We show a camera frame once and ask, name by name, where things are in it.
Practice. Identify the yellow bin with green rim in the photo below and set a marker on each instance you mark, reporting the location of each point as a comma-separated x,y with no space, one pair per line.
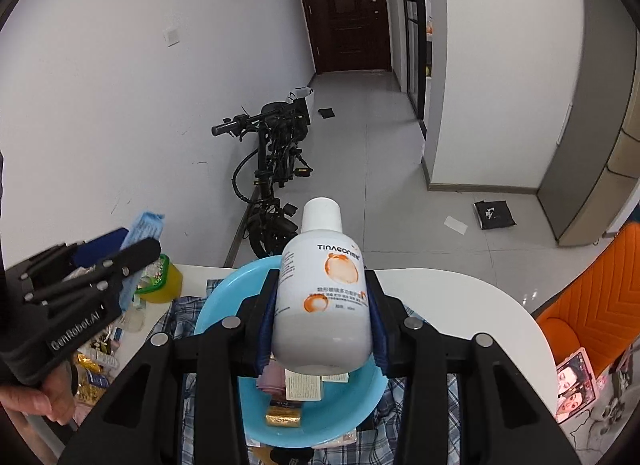
167,285

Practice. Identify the orange chair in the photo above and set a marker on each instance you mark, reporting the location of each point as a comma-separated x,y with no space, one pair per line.
590,315

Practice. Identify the pink packet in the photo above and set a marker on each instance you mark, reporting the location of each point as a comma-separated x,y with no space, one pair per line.
272,380

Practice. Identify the person's left hand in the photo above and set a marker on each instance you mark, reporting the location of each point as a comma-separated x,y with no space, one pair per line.
35,400

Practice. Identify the white light switch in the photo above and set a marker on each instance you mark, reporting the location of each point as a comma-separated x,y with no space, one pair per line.
172,37

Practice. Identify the black-framed glass door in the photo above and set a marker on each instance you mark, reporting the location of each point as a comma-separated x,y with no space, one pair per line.
415,20

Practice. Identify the gold foil snack packets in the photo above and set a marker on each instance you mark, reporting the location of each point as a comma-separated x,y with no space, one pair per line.
92,380

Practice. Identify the light blue plastic basin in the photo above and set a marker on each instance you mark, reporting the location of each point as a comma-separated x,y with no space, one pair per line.
225,295

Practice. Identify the small black mat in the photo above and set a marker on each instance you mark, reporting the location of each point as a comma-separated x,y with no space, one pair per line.
327,113

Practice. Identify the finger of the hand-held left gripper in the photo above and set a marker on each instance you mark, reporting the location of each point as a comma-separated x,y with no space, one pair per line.
135,252
100,247

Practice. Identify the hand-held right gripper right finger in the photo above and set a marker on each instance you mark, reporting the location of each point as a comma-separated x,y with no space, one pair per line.
378,345

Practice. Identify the blue plaid shirt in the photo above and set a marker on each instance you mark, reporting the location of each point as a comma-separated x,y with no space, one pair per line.
182,312

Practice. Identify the black bag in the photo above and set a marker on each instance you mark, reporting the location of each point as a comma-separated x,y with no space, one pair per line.
494,215

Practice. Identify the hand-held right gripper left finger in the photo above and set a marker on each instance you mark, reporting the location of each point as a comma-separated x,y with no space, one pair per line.
265,340

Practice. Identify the pink photo frame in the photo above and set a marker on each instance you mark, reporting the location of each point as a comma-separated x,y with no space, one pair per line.
575,385

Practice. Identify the dark brown entrance door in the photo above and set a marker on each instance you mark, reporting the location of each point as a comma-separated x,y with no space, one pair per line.
345,10

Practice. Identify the white paper sheet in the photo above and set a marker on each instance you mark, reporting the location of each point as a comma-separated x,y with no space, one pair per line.
456,225

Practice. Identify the gold cigarette box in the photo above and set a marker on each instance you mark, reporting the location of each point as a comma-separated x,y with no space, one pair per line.
282,417

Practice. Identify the white bottle with orange print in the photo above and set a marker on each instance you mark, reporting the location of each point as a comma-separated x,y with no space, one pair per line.
320,315

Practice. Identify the white printed box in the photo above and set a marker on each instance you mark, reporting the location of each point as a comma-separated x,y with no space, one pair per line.
302,385

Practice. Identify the light blue wipes packet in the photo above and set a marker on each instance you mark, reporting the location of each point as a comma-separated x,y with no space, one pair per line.
145,230

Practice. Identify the black bicycle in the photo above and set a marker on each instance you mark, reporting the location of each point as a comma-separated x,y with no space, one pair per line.
272,155

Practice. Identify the clear glass cup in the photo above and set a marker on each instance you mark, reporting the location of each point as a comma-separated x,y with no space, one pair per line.
131,319

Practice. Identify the grey-gold refrigerator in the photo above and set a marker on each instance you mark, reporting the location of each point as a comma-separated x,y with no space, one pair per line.
580,120

